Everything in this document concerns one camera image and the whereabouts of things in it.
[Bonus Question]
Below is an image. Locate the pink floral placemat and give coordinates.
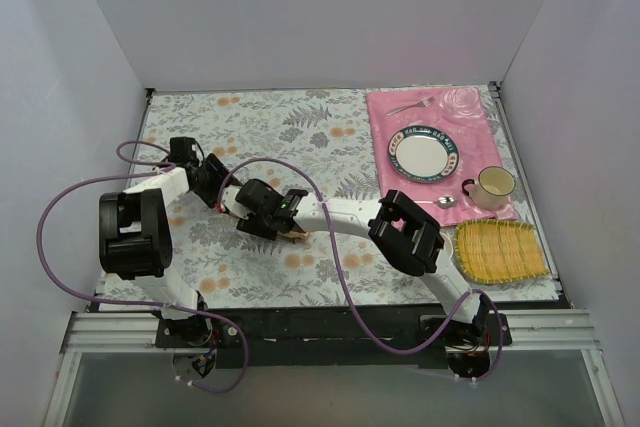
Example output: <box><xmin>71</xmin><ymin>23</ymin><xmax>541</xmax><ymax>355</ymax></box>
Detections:
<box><xmin>366</xmin><ymin>87</ymin><xmax>518</xmax><ymax>227</ymax></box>

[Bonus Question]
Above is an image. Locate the yellow woven bamboo basket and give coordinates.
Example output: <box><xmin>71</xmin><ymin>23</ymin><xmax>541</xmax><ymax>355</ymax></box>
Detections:
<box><xmin>454</xmin><ymin>219</ymin><xmax>550</xmax><ymax>285</ymax></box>

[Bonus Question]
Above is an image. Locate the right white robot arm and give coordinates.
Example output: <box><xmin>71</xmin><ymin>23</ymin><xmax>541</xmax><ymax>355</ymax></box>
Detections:
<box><xmin>218</xmin><ymin>179</ymin><xmax>504</xmax><ymax>346</ymax></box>

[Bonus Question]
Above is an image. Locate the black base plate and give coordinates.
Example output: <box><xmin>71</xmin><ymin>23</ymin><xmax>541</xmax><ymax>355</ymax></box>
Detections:
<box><xmin>154</xmin><ymin>305</ymin><xmax>511</xmax><ymax>371</ymax></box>

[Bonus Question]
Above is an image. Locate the cream enamel mug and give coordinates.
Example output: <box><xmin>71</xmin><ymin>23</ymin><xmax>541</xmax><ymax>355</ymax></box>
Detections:
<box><xmin>461</xmin><ymin>166</ymin><xmax>516</xmax><ymax>211</ymax></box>

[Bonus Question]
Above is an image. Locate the aluminium frame rail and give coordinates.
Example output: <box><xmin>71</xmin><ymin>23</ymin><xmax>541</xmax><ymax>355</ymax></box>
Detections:
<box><xmin>44</xmin><ymin>308</ymin><xmax>625</xmax><ymax>426</ymax></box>

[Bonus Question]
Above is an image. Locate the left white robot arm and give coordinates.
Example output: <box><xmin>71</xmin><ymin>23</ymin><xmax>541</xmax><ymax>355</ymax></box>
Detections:
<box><xmin>99</xmin><ymin>137</ymin><xmax>228</xmax><ymax>347</ymax></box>

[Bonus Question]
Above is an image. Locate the white plate green rim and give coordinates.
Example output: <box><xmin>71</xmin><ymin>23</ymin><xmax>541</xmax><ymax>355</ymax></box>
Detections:
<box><xmin>387</xmin><ymin>125</ymin><xmax>460</xmax><ymax>184</ymax></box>

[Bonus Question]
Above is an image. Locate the silver spoon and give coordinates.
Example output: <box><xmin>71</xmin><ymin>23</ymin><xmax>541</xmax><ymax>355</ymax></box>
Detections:
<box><xmin>415</xmin><ymin>195</ymin><xmax>458</xmax><ymax>209</ymax></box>

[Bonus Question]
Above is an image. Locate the yellow-green mug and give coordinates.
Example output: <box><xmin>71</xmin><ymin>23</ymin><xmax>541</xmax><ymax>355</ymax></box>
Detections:
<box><xmin>438</xmin><ymin>233</ymin><xmax>454</xmax><ymax>263</ymax></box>

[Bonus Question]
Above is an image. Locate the floral patterned tablecloth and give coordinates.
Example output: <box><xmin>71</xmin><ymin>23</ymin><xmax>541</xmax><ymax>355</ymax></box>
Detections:
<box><xmin>99</xmin><ymin>85</ymin><xmax>561</xmax><ymax>312</ymax></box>

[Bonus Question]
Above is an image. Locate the silver fork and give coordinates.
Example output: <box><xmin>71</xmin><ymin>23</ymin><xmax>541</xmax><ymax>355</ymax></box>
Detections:
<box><xmin>386</xmin><ymin>96</ymin><xmax>435</xmax><ymax>116</ymax></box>

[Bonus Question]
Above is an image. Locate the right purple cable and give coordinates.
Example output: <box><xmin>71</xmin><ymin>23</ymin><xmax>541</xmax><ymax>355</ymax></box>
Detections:
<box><xmin>217</xmin><ymin>157</ymin><xmax>504</xmax><ymax>384</ymax></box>

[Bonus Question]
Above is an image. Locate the orange satin napkin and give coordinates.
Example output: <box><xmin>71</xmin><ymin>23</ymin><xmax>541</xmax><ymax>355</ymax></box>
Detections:
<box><xmin>278</xmin><ymin>231</ymin><xmax>310</xmax><ymax>243</ymax></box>

